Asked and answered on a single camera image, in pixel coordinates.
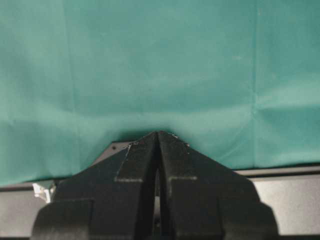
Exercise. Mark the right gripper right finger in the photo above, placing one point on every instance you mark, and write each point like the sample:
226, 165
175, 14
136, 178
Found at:
208, 201

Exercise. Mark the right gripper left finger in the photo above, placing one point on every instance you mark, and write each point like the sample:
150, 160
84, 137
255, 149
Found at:
111, 200

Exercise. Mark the white cable clip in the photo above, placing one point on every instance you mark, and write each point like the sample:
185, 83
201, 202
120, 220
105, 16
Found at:
44, 190

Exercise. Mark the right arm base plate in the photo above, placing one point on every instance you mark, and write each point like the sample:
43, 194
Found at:
18, 215

